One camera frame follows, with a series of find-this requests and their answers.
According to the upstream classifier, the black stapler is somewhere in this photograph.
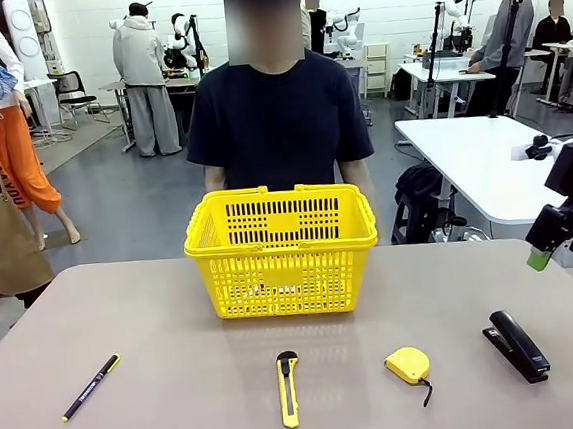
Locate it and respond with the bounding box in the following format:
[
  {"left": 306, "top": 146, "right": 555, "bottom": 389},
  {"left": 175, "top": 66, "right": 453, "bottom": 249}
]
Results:
[{"left": 479, "top": 305, "right": 553, "bottom": 389}]

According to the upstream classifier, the person's right forearm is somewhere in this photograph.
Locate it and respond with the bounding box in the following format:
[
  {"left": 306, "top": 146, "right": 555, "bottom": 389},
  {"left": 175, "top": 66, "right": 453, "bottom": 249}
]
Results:
[{"left": 203, "top": 163, "right": 230, "bottom": 193}]

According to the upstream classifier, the person's left forearm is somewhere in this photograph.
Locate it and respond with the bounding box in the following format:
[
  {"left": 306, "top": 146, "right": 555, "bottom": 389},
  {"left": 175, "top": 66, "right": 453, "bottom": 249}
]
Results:
[{"left": 337, "top": 155, "right": 382, "bottom": 241}]

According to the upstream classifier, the person in grey sweater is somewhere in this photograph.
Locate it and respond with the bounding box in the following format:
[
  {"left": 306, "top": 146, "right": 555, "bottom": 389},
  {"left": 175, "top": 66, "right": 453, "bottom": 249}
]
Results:
[{"left": 456, "top": 0, "right": 545, "bottom": 120}]

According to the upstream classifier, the seated person in black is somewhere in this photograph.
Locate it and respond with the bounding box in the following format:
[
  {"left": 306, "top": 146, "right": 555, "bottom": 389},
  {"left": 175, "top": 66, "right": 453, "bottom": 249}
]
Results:
[{"left": 528, "top": 0, "right": 573, "bottom": 52}]

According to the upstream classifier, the yellow plastic shopping basket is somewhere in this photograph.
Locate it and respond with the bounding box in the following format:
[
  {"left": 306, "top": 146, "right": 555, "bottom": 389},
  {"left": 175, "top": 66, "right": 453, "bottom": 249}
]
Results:
[{"left": 178, "top": 176, "right": 385, "bottom": 327}]

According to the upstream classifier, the person in navy t-shirt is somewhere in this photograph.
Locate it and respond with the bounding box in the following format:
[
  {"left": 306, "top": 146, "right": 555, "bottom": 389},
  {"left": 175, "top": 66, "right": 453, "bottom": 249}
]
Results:
[{"left": 172, "top": 0, "right": 378, "bottom": 199}]

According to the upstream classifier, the person in black shirt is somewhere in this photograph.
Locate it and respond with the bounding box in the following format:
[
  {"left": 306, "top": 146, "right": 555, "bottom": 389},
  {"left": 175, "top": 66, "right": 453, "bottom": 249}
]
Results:
[{"left": 300, "top": 0, "right": 332, "bottom": 57}]

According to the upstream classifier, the person in grey hoodie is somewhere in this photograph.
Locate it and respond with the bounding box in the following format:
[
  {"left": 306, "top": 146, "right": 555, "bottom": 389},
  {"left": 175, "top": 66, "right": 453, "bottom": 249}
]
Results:
[{"left": 107, "top": 0, "right": 184, "bottom": 162}]

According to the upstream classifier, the black backpack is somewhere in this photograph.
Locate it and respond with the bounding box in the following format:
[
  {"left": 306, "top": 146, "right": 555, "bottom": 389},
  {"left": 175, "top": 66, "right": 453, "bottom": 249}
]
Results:
[{"left": 385, "top": 159, "right": 463, "bottom": 246}]

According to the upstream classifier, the white background table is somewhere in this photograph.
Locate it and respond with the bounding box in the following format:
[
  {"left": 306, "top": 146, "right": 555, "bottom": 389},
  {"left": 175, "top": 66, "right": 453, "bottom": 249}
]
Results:
[{"left": 397, "top": 53, "right": 500, "bottom": 121}]

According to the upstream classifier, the yellow tape measure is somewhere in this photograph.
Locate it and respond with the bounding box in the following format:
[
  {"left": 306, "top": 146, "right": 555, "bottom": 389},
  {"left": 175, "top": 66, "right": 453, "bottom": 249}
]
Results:
[{"left": 382, "top": 345, "right": 436, "bottom": 411}]

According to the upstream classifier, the white drawer cabinet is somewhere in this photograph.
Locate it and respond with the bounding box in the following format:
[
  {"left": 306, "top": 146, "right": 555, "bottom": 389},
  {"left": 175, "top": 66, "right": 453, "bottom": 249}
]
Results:
[{"left": 361, "top": 41, "right": 395, "bottom": 94}]

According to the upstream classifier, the yellow utility knife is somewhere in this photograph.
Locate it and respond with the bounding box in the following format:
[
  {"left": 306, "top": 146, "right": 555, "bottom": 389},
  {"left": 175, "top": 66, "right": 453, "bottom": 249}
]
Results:
[{"left": 274, "top": 349, "right": 306, "bottom": 429}]

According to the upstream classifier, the grey background workbench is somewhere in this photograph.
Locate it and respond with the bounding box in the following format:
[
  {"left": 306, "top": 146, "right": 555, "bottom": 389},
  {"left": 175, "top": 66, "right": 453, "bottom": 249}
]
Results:
[{"left": 97, "top": 69, "right": 209, "bottom": 156}]

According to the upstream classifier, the black pen yellow tip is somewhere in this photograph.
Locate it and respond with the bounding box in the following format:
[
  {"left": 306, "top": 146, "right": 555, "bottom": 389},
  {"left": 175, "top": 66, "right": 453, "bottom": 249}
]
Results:
[{"left": 55, "top": 352, "right": 128, "bottom": 424}]

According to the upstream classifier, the black office chair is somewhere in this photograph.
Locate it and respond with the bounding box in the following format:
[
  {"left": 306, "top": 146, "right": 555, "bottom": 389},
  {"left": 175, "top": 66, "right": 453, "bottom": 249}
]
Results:
[{"left": 45, "top": 67, "right": 111, "bottom": 135}]

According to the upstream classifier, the mannequin in orange pants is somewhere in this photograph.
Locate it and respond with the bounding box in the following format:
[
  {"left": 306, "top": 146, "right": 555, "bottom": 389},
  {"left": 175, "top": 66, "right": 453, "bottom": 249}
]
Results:
[{"left": 0, "top": 15, "right": 83, "bottom": 255}]

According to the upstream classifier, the white tower air conditioner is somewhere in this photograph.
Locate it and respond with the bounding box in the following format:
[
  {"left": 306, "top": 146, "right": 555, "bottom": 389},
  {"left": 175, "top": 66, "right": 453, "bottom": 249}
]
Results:
[{"left": 0, "top": 0, "right": 51, "bottom": 85}]

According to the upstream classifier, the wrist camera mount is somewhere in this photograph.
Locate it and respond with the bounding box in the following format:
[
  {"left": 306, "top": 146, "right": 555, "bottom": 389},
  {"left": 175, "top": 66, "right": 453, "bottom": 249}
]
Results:
[{"left": 509, "top": 131, "right": 573, "bottom": 164}]

